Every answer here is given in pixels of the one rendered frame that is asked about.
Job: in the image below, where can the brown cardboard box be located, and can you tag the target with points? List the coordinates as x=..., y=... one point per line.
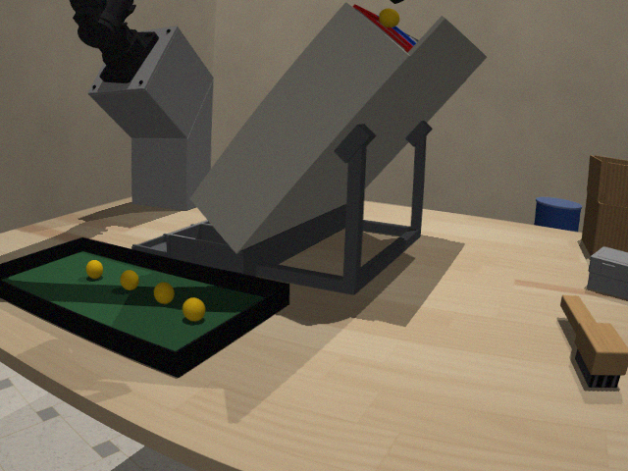
x=606, y=215

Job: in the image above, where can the yellow marble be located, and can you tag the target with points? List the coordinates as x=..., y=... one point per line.
x=129, y=280
x=389, y=17
x=193, y=309
x=164, y=293
x=94, y=269

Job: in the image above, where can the blue square frame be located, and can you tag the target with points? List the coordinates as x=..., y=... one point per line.
x=403, y=34

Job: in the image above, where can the brown wire brush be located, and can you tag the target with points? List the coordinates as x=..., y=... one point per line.
x=600, y=347

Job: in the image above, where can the green tray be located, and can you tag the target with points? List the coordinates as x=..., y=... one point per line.
x=53, y=284

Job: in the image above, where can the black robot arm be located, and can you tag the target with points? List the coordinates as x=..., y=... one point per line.
x=101, y=25

